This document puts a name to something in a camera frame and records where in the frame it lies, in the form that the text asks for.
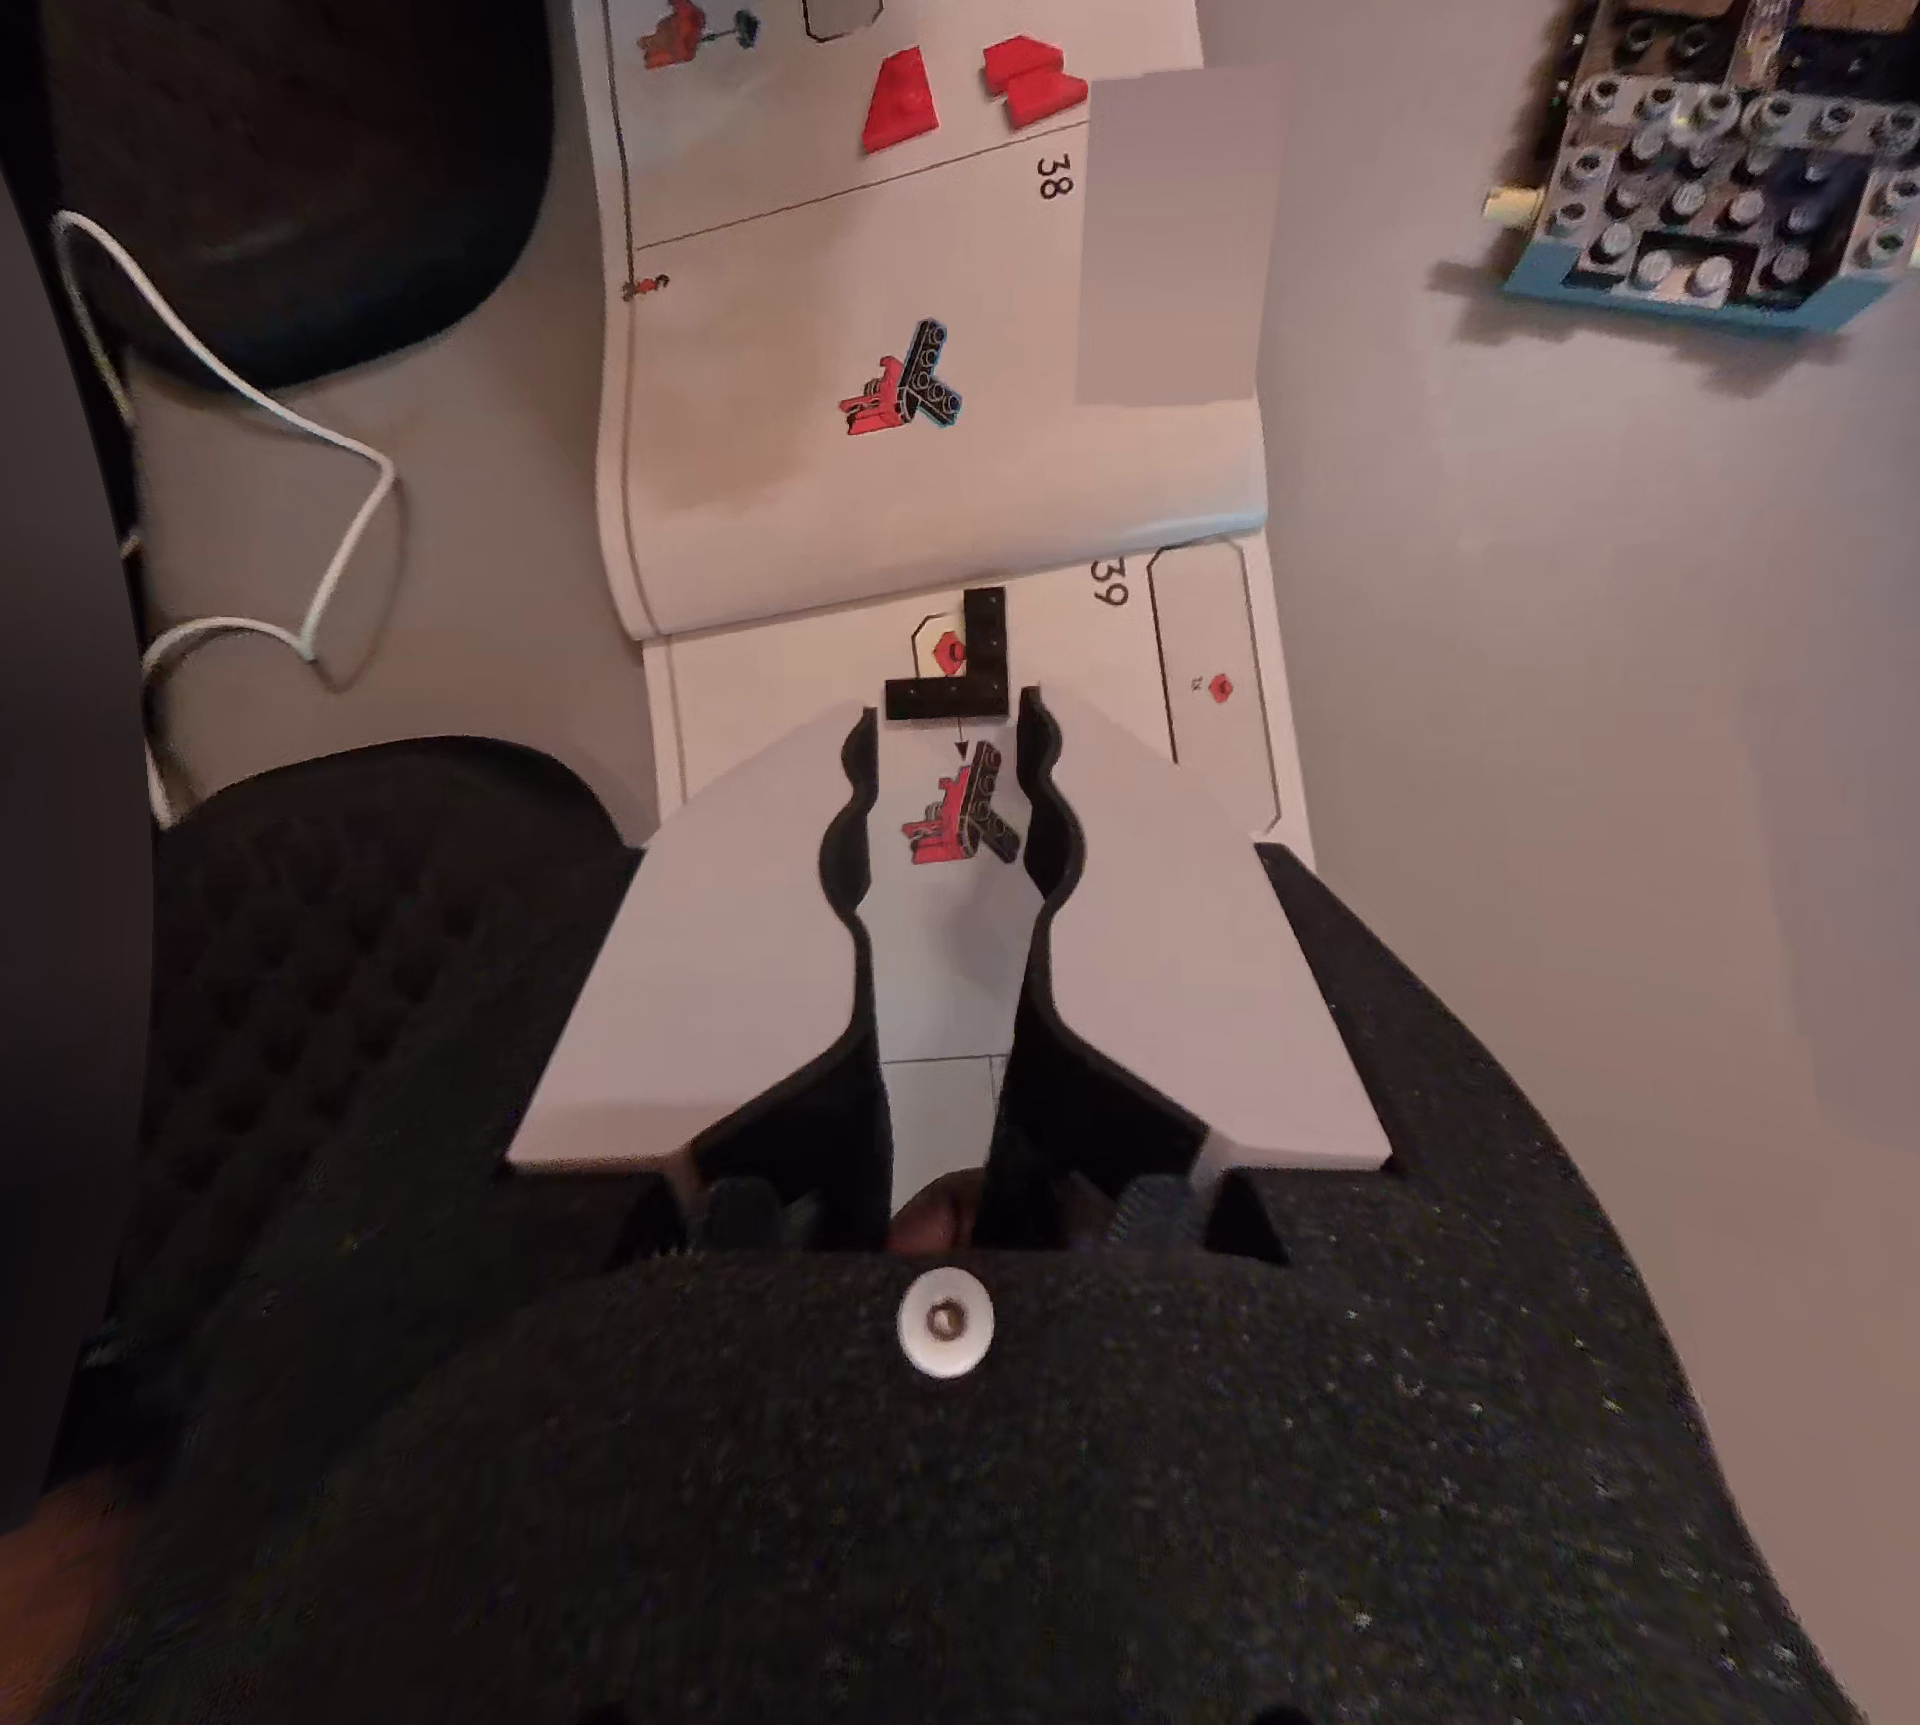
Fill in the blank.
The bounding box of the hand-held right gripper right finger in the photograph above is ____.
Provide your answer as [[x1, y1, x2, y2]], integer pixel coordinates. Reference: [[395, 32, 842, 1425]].
[[981, 686, 1390, 1217]]

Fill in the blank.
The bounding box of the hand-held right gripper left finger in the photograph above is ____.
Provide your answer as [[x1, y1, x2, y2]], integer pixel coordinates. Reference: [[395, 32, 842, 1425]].
[[505, 703, 898, 1225]]

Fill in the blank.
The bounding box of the black L-shaped lego plate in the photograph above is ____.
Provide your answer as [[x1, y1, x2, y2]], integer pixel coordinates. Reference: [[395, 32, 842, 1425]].
[[884, 585, 1009, 722]]

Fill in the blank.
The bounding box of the lego instruction booklet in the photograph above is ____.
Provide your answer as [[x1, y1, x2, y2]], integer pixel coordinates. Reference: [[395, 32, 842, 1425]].
[[553, 0, 1322, 1158]]

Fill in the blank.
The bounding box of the red lego wedge piece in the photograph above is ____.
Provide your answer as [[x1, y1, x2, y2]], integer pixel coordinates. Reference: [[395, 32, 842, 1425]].
[[862, 44, 948, 154]]

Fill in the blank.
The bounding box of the red lego slope piece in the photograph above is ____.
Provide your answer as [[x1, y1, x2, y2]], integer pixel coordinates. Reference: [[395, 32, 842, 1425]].
[[981, 34, 1089, 129]]

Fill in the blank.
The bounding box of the partly built lego car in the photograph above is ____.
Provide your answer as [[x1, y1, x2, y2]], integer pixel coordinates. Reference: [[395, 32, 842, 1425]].
[[1483, 0, 1920, 335]]

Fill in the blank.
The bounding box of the white cable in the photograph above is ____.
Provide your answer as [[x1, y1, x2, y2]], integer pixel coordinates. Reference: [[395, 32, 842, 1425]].
[[52, 210, 402, 827]]

